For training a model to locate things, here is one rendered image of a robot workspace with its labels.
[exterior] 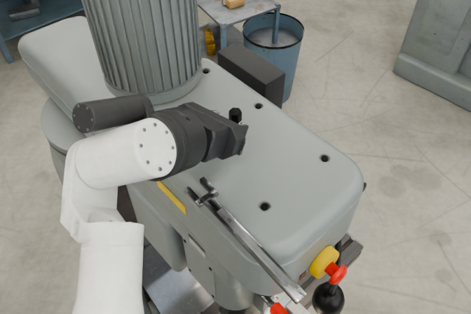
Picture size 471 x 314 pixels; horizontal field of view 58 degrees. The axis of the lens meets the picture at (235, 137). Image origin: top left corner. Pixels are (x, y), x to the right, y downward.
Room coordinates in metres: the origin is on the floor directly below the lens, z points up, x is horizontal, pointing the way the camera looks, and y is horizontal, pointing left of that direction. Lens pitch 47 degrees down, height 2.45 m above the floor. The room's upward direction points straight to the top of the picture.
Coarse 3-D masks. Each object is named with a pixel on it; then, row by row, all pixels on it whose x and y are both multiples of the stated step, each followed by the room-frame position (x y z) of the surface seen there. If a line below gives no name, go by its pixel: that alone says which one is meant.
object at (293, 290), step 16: (192, 192) 0.39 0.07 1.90; (208, 192) 0.40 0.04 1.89; (208, 208) 0.36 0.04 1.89; (224, 208) 0.36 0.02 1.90; (224, 224) 0.33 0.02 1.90; (240, 224) 0.33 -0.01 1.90; (240, 240) 0.31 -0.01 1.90; (256, 240) 0.31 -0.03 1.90; (256, 256) 0.28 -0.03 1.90; (272, 272) 0.26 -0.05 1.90; (288, 288) 0.24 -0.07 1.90
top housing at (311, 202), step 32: (192, 96) 0.63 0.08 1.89; (224, 96) 0.63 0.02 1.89; (256, 96) 0.63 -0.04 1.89; (256, 128) 0.54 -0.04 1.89; (288, 128) 0.54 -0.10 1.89; (224, 160) 0.46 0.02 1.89; (256, 160) 0.46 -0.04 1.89; (288, 160) 0.46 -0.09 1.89; (320, 160) 0.47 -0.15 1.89; (352, 160) 0.47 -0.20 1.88; (160, 192) 0.48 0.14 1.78; (224, 192) 0.40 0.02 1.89; (256, 192) 0.40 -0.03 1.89; (288, 192) 0.40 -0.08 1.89; (320, 192) 0.40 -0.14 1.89; (352, 192) 0.40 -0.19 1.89; (192, 224) 0.40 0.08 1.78; (256, 224) 0.34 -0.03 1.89; (288, 224) 0.34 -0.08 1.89; (320, 224) 0.34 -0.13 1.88; (224, 256) 0.34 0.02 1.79; (288, 256) 0.29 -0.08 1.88; (256, 288) 0.29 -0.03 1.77
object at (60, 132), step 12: (48, 108) 0.94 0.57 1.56; (48, 120) 0.89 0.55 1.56; (60, 120) 0.89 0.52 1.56; (48, 132) 0.84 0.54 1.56; (60, 132) 0.84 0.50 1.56; (72, 132) 0.84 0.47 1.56; (60, 144) 0.79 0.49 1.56; (72, 144) 0.79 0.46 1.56; (60, 156) 0.79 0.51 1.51; (60, 168) 0.84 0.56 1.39; (60, 180) 0.92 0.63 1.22; (120, 192) 0.71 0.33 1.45; (120, 204) 0.70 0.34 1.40; (132, 216) 0.72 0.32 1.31; (144, 240) 0.73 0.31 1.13; (144, 300) 0.68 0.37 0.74; (144, 312) 0.68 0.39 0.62
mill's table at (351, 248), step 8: (344, 240) 0.84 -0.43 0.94; (352, 240) 0.85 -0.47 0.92; (344, 248) 0.82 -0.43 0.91; (352, 248) 0.80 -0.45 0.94; (360, 248) 0.80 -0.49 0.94; (344, 256) 0.77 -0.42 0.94; (352, 256) 0.77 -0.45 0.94; (344, 264) 0.74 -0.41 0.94; (304, 280) 0.67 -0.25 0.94; (312, 280) 0.68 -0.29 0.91; (320, 280) 0.67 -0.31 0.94; (328, 280) 0.67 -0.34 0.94; (304, 288) 0.66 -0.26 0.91; (312, 288) 0.65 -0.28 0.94; (312, 296) 0.61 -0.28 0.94; (216, 304) 0.59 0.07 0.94; (304, 304) 0.59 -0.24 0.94; (312, 304) 0.62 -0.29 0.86; (208, 312) 0.56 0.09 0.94; (216, 312) 0.56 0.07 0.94
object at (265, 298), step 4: (260, 296) 0.30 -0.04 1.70; (264, 296) 0.30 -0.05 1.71; (268, 296) 0.30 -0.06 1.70; (264, 300) 0.30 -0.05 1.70; (268, 300) 0.30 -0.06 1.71; (272, 300) 0.30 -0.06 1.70; (268, 304) 0.29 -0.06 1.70; (272, 304) 0.29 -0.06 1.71; (276, 304) 0.29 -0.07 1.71; (280, 304) 0.29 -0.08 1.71; (272, 308) 0.28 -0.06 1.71; (276, 308) 0.28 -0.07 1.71; (280, 308) 0.28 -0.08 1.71; (284, 308) 0.28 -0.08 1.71; (272, 312) 0.28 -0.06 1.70; (276, 312) 0.27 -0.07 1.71; (280, 312) 0.27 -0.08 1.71; (284, 312) 0.27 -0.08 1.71
